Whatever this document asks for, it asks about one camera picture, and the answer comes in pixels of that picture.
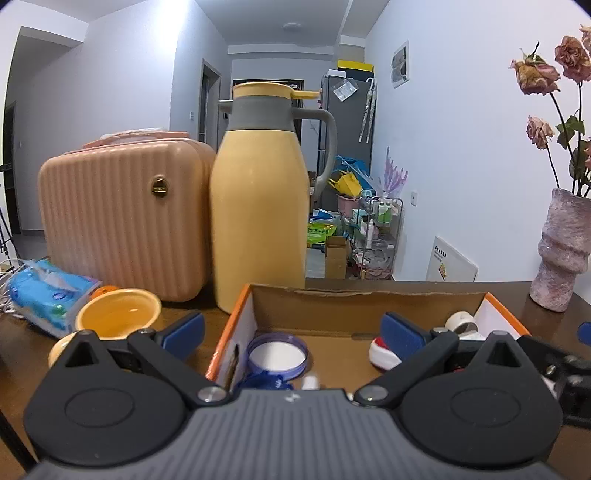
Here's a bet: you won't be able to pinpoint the wall poster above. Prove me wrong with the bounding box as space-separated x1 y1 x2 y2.
390 40 411 89

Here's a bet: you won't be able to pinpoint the blue and yellow plastic pile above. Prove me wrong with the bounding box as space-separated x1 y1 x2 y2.
328 155 373 195

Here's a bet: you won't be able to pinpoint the yellow thermos jug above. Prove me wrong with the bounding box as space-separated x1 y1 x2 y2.
209 82 338 315

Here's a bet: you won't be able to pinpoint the hanging folded umbrellas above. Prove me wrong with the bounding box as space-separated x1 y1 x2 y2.
359 77 378 143

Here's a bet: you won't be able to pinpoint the pink ribbed suitcase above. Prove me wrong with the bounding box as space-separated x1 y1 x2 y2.
37 130 217 304

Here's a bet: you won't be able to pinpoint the white round disc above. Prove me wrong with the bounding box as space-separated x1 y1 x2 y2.
445 310 479 336

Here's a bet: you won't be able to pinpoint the blue tissue pack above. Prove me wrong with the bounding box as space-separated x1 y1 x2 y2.
8 258 103 339

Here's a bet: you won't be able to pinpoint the yellow mug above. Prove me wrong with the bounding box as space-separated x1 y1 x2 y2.
48 288 163 370

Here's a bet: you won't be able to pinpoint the grey interior door frame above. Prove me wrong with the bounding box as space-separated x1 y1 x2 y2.
199 58 223 154

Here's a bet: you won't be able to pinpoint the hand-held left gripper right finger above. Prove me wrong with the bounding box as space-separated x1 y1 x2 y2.
353 312 522 409

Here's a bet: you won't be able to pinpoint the white and red oblong brush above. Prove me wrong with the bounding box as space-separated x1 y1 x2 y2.
368 336 403 371

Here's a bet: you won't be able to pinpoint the wire cart with bottles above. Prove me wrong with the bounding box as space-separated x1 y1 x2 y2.
350 196 404 281

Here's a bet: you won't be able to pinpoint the pink textured vase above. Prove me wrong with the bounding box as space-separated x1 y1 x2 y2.
529 187 591 313

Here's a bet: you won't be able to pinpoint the pink bucket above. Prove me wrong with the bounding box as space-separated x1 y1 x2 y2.
335 193 361 216

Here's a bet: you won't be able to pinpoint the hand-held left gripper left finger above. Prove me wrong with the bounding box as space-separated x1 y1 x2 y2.
64 312 232 409

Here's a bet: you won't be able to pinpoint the grey refrigerator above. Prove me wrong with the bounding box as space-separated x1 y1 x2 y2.
318 69 378 214

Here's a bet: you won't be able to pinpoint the dried pink rose bouquet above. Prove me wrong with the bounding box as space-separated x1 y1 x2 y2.
509 23 591 199

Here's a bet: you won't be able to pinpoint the small brown cardboard box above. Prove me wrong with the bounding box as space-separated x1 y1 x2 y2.
324 236 352 280

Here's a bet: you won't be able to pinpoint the white flat panel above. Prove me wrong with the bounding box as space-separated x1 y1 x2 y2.
425 236 479 282

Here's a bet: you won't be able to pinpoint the orange and white cardboard box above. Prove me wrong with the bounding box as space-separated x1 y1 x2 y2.
205 283 533 394

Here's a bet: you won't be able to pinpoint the black tripod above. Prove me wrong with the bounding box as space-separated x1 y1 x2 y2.
0 163 20 260

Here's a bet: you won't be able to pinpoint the clear purple round lid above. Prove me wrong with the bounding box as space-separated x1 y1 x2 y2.
246 332 309 376

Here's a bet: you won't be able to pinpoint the clear plastic bag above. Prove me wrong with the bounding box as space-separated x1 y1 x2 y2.
333 78 358 102

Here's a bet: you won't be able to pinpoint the green printed bag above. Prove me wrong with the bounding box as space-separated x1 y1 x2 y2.
307 220 338 250

